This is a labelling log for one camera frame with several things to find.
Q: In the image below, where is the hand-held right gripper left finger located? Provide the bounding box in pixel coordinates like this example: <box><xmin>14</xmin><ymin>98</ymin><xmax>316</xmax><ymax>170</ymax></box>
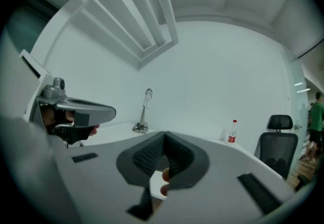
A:
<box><xmin>54</xmin><ymin>131</ymin><xmax>166</xmax><ymax>224</ymax></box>

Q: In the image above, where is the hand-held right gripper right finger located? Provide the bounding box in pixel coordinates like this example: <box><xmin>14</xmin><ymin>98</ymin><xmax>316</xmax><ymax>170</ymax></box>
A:
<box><xmin>156</xmin><ymin>131</ymin><xmax>297</xmax><ymax>224</ymax></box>

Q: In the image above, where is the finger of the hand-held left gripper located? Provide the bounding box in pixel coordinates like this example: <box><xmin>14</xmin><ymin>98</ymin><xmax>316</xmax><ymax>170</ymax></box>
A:
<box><xmin>56</xmin><ymin>101</ymin><xmax>117</xmax><ymax>128</ymax></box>
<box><xmin>66</xmin><ymin>98</ymin><xmax>114</xmax><ymax>110</ymax></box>

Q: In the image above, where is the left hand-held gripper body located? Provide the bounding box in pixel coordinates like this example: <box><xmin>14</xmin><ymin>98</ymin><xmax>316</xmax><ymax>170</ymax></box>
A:
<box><xmin>19</xmin><ymin>49</ymin><xmax>68</xmax><ymax>130</ymax></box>

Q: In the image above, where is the person's left hand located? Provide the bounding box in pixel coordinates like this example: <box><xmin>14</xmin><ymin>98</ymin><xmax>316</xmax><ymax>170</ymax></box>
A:
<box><xmin>42</xmin><ymin>105</ymin><xmax>100</xmax><ymax>136</ymax></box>

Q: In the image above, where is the person's right hand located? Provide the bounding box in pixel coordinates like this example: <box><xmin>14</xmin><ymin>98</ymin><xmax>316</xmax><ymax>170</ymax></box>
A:
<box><xmin>160</xmin><ymin>167</ymin><xmax>171</xmax><ymax>197</ymax></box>

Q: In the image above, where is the silver desk lamp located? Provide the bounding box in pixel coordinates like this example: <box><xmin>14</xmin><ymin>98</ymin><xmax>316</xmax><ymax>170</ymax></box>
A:
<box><xmin>132</xmin><ymin>88</ymin><xmax>154</xmax><ymax>134</ymax></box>

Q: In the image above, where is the clear bottle with red cap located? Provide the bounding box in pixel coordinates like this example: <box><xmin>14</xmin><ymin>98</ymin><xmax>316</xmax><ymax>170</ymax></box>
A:
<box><xmin>227</xmin><ymin>119</ymin><xmax>238</xmax><ymax>144</ymax></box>

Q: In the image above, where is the black mesh office chair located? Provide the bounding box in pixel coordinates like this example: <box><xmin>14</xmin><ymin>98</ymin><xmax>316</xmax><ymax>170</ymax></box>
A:
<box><xmin>254</xmin><ymin>114</ymin><xmax>299</xmax><ymax>180</ymax></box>

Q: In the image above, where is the black lamp cable with plug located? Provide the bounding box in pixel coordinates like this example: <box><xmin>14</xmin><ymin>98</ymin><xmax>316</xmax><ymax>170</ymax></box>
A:
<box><xmin>132</xmin><ymin>122</ymin><xmax>150</xmax><ymax>134</ymax></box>

